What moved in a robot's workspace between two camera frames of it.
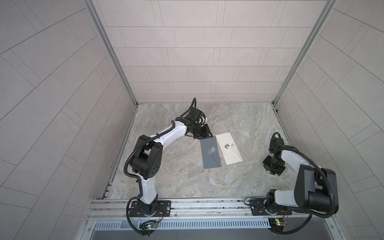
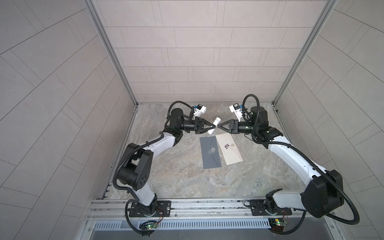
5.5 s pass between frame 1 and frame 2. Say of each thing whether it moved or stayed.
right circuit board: stayed
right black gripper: moved
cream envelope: stayed
